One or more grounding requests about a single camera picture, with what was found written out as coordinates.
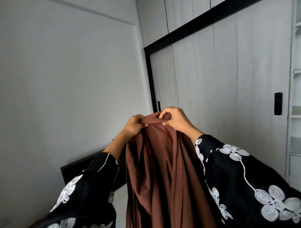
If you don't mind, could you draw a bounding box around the person's left hand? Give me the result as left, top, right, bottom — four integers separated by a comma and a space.
123, 114, 149, 137

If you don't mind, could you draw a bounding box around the brown bed sheet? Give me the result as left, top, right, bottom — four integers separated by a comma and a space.
125, 111, 217, 228

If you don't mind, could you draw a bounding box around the person's right hand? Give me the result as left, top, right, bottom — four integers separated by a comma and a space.
159, 107, 196, 134

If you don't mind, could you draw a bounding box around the dark wooden bed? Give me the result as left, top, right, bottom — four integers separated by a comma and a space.
60, 149, 127, 191

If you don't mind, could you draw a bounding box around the person's left forearm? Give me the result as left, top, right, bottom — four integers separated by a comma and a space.
103, 129, 132, 161

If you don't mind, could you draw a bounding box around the person's right forearm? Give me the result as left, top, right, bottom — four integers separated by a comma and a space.
183, 124, 205, 143

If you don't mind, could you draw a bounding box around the white mattress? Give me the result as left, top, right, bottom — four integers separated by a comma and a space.
113, 185, 129, 228

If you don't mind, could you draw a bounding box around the white wardrobe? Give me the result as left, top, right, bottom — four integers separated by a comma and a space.
136, 0, 301, 191

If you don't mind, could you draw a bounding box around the black floral blouse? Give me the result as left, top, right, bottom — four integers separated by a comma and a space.
29, 134, 301, 228

